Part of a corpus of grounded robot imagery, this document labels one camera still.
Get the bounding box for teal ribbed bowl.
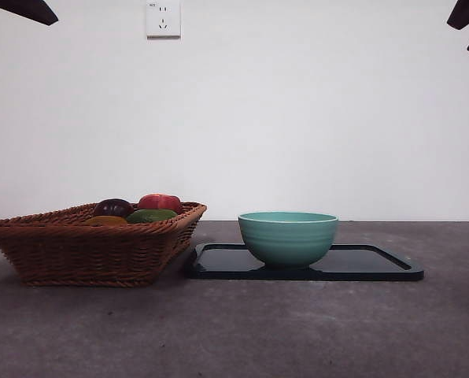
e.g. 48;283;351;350
237;211;340;271

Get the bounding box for red peach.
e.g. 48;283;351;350
137;193;183;216

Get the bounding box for brown wicker basket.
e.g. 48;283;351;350
0;201;208;288

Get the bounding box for green avocado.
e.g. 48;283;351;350
124;209;179;225

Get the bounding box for white wall socket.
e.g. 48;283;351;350
146;1;182;39

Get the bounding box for brown kiwi fruit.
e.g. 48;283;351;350
83;215;129;227

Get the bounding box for dark purple plum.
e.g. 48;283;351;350
94;198;135;220

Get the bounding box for black rectangular tray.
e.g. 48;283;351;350
185;243;424;282

